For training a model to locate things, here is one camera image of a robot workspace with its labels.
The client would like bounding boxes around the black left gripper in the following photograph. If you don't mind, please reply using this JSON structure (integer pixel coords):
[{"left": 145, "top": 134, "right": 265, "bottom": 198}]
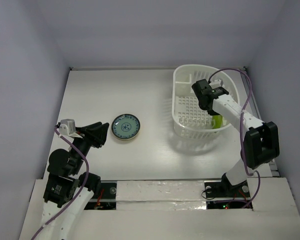
[{"left": 70, "top": 120, "right": 110, "bottom": 173}]

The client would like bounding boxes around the blue patterned plate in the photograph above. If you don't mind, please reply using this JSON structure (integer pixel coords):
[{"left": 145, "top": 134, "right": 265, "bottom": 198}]
[{"left": 111, "top": 113, "right": 141, "bottom": 141}]

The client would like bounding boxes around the green plate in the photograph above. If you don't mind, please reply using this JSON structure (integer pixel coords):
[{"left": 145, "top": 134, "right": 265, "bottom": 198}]
[{"left": 211, "top": 115, "right": 224, "bottom": 129}]

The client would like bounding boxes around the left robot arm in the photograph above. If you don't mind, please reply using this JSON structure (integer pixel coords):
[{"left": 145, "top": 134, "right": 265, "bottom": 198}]
[{"left": 32, "top": 119, "right": 110, "bottom": 240}]

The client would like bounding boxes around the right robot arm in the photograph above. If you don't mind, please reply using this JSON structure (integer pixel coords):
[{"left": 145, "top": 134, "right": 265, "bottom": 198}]
[{"left": 93, "top": 79, "right": 279, "bottom": 196}]

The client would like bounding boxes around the white plastic dish rack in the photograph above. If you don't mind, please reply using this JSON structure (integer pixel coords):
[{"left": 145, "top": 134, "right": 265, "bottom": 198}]
[{"left": 172, "top": 64, "right": 231, "bottom": 140}]

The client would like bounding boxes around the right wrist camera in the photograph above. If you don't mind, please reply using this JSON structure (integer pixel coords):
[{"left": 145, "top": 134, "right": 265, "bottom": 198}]
[{"left": 209, "top": 79, "right": 224, "bottom": 89}]

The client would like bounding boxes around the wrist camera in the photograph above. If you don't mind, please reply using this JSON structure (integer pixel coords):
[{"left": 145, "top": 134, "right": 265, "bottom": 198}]
[
  {"left": 209, "top": 79, "right": 224, "bottom": 89},
  {"left": 58, "top": 119, "right": 76, "bottom": 136}
]

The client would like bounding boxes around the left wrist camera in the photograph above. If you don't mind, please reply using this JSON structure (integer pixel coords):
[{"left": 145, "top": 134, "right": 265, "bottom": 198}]
[{"left": 58, "top": 119, "right": 76, "bottom": 136}]

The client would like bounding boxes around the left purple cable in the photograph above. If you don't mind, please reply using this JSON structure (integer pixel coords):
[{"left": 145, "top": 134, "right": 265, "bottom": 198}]
[{"left": 29, "top": 123, "right": 91, "bottom": 240}]

